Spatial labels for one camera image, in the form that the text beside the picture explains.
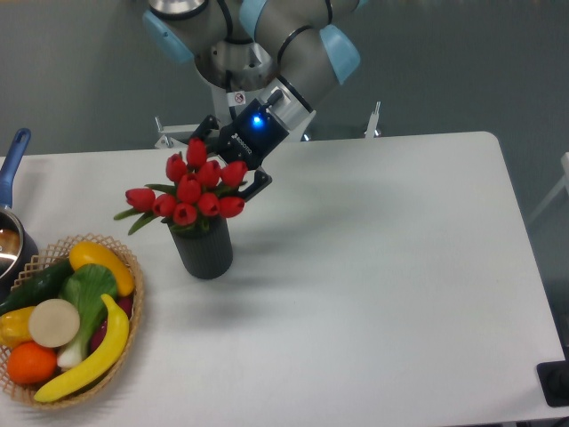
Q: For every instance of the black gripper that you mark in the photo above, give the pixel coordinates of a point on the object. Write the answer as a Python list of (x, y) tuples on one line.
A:
[(249, 138)]

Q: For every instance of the red tulip bouquet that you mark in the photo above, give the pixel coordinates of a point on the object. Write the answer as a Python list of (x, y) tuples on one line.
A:
[(201, 190)]

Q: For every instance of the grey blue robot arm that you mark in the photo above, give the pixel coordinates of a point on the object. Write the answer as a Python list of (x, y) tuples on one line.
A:
[(313, 55)]

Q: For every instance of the dark grey ribbed vase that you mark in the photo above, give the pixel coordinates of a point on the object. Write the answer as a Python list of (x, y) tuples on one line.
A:
[(205, 254)]

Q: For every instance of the purple eggplant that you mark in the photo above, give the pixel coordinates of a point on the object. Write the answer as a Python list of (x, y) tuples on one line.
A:
[(126, 304)]

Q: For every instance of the woven wicker basket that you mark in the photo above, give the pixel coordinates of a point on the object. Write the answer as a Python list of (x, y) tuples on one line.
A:
[(133, 277)]

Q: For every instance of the green bok choy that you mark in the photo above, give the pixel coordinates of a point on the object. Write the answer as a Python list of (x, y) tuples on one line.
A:
[(83, 290)]

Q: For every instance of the green cucumber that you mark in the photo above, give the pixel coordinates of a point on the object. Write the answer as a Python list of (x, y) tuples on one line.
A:
[(44, 285)]

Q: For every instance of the yellow banana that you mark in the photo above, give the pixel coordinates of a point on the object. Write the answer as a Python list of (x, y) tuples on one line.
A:
[(95, 365)]

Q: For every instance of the yellow bell pepper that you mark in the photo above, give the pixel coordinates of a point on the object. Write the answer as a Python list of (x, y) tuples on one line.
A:
[(14, 327)]

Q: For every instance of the orange fruit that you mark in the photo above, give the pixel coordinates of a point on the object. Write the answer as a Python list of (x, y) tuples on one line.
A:
[(31, 363)]

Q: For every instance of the white furniture leg right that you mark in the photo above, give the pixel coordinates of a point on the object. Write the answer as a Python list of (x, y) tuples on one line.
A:
[(557, 191)]

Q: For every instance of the black device at table edge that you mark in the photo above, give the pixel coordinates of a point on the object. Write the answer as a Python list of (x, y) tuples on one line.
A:
[(553, 378)]

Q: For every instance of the blue handled saucepan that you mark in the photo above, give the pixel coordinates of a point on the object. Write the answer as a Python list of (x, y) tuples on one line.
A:
[(17, 246)]

